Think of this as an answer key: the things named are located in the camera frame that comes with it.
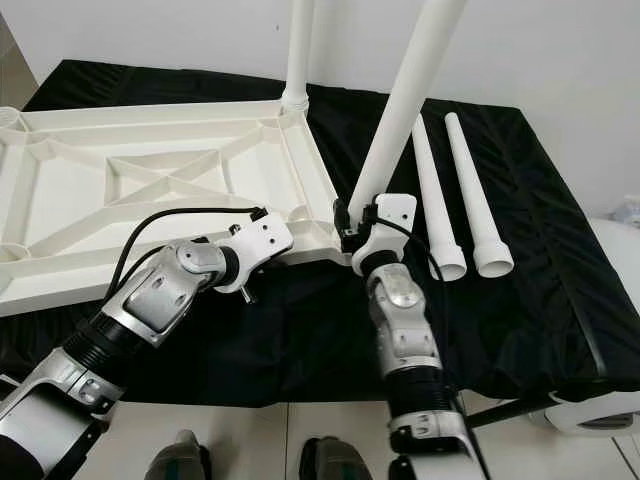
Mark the white plastic table leg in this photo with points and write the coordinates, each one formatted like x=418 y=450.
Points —
x=475 y=190
x=298 y=50
x=435 y=190
x=405 y=100

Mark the white plastic children table top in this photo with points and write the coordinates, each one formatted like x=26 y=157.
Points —
x=140 y=215

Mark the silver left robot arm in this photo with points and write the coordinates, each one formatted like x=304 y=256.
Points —
x=160 y=305

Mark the black cloth table cover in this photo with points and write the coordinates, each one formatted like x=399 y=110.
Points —
x=550 y=300

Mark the grey robot right foot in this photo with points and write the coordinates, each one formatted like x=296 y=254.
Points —
x=335 y=462

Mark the grey robot foot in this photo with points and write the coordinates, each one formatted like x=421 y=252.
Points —
x=178 y=458
x=335 y=462

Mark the black metal table leg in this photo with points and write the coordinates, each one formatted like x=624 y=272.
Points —
x=505 y=412

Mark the white round appliance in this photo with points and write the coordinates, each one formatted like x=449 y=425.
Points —
x=610 y=320

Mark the grey robot left foot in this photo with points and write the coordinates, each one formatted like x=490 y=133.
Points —
x=178 y=458

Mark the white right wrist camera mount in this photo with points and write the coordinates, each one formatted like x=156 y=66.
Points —
x=395 y=220

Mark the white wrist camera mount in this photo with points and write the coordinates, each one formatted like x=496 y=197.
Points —
x=265 y=243
x=395 y=220

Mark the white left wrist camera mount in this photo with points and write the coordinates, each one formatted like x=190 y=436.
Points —
x=265 y=243

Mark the white wall socket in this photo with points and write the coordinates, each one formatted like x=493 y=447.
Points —
x=628 y=210

